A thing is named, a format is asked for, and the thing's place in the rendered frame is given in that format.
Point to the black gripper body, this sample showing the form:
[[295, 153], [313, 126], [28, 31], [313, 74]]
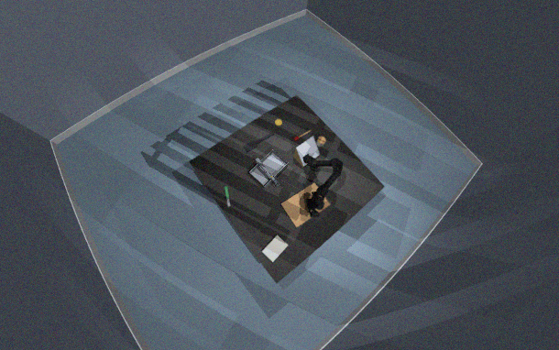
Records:
[[313, 207]]

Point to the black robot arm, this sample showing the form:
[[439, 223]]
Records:
[[322, 190]]

